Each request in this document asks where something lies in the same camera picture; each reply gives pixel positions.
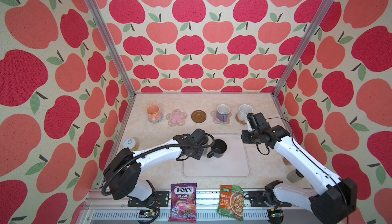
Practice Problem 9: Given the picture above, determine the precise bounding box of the black mug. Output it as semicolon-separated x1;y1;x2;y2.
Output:
207;139;227;158

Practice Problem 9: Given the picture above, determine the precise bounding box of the brown wooden round coaster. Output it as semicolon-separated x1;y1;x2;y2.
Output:
191;110;207;124

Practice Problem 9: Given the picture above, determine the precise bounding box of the rattan woven round coaster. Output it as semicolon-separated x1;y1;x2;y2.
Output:
235;114;247;125

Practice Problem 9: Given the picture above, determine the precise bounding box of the pink flower coaster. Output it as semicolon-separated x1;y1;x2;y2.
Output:
166;109;188;127
210;110;232;125

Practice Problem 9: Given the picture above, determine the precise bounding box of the grey woven round coaster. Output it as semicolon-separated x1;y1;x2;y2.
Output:
148;111;163;124

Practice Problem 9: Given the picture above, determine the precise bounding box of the orange mug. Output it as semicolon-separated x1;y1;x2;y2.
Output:
146;105;161;114

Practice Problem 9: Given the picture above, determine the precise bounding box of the grey mug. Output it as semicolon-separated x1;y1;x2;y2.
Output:
202;136;210;156

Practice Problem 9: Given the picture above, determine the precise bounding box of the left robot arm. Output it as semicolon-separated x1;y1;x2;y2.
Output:
101;135;211;202

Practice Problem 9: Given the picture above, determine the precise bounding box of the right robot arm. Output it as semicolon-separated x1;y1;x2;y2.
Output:
241;126;357;224

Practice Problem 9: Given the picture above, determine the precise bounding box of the brown spice jar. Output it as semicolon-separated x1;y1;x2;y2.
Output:
283;158;291;165

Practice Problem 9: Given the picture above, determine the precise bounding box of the translucent plastic tray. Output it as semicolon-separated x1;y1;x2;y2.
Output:
182;134;251;178

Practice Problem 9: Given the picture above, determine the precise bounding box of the clear jar black lid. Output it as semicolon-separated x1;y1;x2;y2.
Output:
286;169;304;183

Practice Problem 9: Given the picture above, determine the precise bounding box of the purple Fox's candy bag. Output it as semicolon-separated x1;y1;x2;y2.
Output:
168;183;197;223

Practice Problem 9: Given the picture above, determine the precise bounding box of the green snack bag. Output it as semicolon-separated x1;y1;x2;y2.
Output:
217;185;245;222

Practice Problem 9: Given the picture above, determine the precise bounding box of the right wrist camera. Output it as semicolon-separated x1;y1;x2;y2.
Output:
247;113;271;133

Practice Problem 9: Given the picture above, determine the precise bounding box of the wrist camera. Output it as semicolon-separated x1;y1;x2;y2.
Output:
247;113;271;133
187;129;208;145

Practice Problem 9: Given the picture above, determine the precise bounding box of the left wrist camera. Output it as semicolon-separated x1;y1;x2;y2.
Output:
187;129;208;145

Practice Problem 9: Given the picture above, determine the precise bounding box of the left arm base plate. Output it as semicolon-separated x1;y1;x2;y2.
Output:
128;191;169;207

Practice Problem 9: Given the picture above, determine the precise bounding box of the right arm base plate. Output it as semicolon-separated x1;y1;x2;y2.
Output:
245;191;292;208

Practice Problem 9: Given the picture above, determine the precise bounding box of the front aluminium frame rail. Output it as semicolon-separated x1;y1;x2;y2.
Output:
73;189;319;224

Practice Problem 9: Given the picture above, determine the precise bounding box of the right aluminium frame post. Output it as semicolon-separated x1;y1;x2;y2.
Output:
272;0;335;99

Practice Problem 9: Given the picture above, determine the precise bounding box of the aluminium frame post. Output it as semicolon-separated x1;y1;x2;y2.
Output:
272;0;335;99
84;0;136;98

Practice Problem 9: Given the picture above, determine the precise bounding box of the left aluminium frame post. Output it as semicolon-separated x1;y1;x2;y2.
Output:
84;0;136;98

